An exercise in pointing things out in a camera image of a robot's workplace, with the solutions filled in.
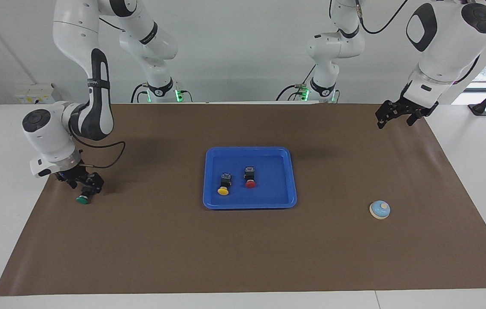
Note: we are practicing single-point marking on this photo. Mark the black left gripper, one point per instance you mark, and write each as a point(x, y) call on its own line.
point(406, 107)

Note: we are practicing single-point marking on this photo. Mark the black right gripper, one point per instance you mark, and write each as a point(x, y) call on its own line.
point(71, 176)

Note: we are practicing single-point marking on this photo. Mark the green push button switch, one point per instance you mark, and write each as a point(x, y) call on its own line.
point(82, 199)

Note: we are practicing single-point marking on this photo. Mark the light blue desk bell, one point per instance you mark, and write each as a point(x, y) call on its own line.
point(380, 210)

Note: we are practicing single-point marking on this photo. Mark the yellow push button switch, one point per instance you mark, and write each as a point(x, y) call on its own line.
point(224, 185)

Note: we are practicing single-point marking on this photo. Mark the red push button switch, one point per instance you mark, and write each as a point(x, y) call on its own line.
point(250, 178)

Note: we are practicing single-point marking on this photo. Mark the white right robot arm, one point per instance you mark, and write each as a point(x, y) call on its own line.
point(97, 86)

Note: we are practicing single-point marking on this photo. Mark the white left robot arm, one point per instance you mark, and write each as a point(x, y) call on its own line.
point(444, 43)

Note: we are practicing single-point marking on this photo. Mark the blue plastic tray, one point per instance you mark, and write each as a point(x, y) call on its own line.
point(273, 189)

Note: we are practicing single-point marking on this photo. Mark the brown paper table mat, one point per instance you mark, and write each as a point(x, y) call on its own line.
point(243, 253)

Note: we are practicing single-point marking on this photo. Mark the white wall socket box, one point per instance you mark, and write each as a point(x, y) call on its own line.
point(37, 95)

